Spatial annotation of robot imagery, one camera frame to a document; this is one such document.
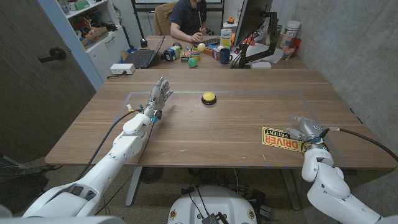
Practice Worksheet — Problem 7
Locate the white flat box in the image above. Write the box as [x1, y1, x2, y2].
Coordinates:
[250, 61, 272, 70]

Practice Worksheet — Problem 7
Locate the cardboard box on shelf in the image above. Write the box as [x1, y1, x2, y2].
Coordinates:
[80, 26, 109, 50]

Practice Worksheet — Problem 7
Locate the dark blue mug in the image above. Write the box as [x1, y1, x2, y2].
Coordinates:
[220, 47, 233, 65]

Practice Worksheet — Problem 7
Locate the white cylindrical wipes container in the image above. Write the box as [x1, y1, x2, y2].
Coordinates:
[279, 20, 302, 49]

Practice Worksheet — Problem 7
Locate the seated person dark shirt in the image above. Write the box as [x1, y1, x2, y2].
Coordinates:
[169, 0, 208, 43]

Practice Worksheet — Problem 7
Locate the white shelf cabinet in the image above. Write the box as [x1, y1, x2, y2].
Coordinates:
[55, 0, 131, 83]

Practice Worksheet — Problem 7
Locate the black floor fan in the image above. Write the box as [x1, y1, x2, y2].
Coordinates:
[139, 167, 165, 185]

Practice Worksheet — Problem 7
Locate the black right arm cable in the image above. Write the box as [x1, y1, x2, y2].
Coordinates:
[323, 126, 398, 162]

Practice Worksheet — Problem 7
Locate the brown office chair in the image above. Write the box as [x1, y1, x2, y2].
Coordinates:
[154, 1, 177, 36]

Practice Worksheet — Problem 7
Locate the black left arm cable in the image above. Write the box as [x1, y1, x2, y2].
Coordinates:
[74, 107, 156, 215]

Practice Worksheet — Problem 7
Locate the black keyboard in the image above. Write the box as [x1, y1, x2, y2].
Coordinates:
[198, 37, 221, 48]

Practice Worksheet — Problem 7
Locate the yellow push button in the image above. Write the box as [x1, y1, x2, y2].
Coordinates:
[201, 91, 218, 106]

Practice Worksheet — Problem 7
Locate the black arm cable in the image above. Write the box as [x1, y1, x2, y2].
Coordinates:
[323, 126, 398, 162]
[74, 107, 156, 215]

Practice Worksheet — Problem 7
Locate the white carton box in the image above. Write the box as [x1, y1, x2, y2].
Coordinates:
[220, 28, 233, 49]

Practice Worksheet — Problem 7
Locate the black door handle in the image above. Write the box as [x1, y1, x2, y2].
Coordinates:
[38, 47, 67, 63]

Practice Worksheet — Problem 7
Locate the white power strip box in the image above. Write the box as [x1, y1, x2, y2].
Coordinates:
[109, 63, 136, 75]

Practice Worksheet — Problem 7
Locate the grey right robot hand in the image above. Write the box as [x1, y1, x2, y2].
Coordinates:
[284, 116, 329, 152]

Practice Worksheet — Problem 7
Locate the black laptop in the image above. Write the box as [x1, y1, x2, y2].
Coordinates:
[123, 34, 167, 70]

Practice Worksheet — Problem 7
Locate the red plastic cup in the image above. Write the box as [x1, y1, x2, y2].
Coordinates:
[289, 37, 302, 58]

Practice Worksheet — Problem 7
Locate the black computer monitor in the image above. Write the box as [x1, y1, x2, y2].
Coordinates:
[233, 0, 274, 48]

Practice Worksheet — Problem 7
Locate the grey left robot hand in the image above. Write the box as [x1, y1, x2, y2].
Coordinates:
[142, 77, 174, 121]

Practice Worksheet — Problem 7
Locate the white robot torso base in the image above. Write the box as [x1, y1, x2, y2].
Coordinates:
[167, 185, 258, 224]

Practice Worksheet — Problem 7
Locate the yellow black driver sticker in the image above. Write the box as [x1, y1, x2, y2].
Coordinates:
[261, 126, 306, 152]

